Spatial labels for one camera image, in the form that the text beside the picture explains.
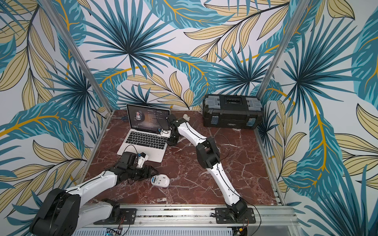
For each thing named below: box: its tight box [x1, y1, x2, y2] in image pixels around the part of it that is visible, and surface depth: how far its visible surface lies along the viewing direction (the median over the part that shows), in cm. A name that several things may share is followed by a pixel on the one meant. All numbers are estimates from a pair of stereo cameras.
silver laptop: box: [117, 103, 171, 163], surface depth 102 cm
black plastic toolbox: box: [202, 93, 264, 130], surface depth 102 cm
